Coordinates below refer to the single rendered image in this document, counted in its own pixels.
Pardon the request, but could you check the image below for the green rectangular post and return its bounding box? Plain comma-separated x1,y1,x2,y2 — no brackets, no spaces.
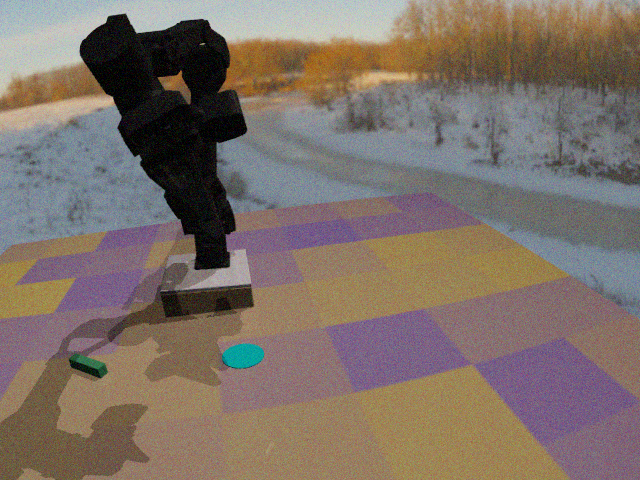
69,353,108,378

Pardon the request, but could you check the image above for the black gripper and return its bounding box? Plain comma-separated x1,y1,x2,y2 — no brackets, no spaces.
117,90,225,241

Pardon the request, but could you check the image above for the cyan flat circle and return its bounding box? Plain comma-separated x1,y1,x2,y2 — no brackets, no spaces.
222,343,264,369

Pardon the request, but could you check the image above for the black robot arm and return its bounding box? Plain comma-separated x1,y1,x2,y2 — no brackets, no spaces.
79,13,247,270

